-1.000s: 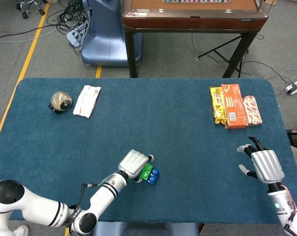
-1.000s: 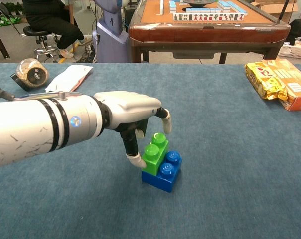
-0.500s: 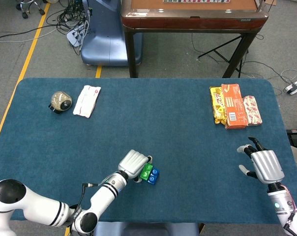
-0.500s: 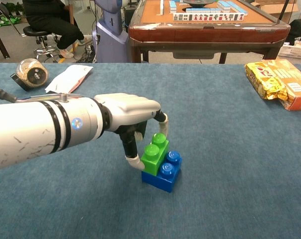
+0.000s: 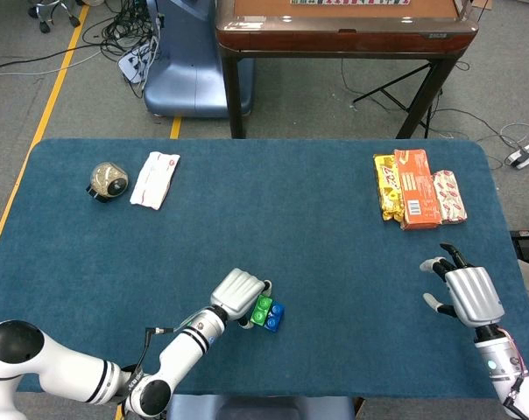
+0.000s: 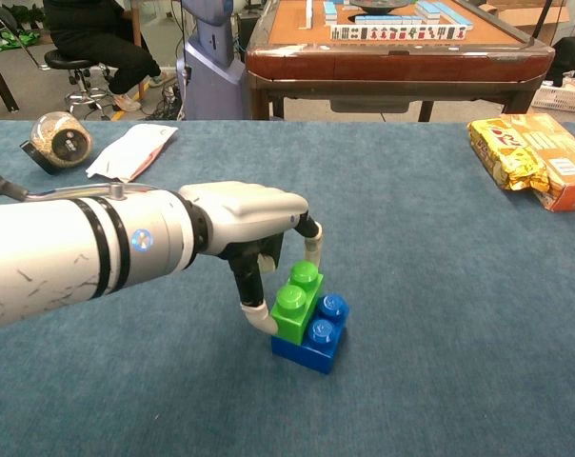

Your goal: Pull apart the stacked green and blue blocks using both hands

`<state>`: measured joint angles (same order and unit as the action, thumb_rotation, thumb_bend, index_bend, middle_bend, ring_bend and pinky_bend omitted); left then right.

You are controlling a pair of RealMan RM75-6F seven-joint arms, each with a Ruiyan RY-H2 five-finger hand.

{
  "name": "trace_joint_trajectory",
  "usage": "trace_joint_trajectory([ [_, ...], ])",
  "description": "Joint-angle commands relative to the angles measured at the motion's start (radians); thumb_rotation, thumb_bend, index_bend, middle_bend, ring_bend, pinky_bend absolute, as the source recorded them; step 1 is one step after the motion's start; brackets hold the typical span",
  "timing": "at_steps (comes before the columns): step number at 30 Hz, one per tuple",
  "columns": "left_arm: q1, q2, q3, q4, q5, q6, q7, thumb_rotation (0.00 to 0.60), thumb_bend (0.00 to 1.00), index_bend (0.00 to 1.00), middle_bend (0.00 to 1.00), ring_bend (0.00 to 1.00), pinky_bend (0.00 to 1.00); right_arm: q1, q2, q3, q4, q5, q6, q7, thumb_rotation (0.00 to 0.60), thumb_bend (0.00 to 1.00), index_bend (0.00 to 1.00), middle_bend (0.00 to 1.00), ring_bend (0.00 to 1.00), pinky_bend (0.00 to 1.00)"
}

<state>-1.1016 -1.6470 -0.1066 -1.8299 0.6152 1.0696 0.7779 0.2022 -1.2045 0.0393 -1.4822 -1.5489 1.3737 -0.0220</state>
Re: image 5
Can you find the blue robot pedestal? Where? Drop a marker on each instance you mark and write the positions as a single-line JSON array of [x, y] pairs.
[[190, 65]]

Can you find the glass jar with black lid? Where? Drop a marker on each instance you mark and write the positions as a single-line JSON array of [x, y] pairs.
[[109, 184]]

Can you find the black swivel stool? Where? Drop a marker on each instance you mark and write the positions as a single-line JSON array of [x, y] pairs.
[[74, 20]]

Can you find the orange snack box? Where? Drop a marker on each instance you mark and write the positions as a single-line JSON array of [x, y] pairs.
[[415, 188]]

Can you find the green toy brick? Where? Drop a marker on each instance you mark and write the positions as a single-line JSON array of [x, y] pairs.
[[260, 312]]

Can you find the brown mahjong table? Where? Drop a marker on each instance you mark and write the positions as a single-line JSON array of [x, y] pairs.
[[347, 39]]

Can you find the yellow snack package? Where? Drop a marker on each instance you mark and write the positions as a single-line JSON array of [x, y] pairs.
[[389, 188]]

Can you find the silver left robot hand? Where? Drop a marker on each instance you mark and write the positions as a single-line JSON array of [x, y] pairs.
[[236, 293]]

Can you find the white power strip with plugs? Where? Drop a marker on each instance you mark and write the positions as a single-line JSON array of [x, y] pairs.
[[131, 65]]

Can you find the beige snack packet red print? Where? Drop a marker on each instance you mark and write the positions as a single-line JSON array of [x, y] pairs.
[[450, 197]]

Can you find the white power strip black plug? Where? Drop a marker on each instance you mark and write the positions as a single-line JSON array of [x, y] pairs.
[[525, 154]]

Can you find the row of mahjong tiles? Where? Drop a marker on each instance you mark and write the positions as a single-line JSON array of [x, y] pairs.
[[347, 2]]

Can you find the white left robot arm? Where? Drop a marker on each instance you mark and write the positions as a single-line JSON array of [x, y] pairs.
[[181, 345]]

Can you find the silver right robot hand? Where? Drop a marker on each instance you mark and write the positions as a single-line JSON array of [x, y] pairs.
[[474, 293]]

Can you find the blue-grey robot torso base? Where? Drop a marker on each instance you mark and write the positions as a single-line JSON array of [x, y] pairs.
[[260, 409]]

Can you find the blue felt table cloth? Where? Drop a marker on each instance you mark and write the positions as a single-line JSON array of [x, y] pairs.
[[269, 219]]

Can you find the blue toy brick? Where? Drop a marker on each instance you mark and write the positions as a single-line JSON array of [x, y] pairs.
[[275, 321]]

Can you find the white pouch with red print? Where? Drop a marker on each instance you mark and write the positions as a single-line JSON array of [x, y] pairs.
[[155, 181]]

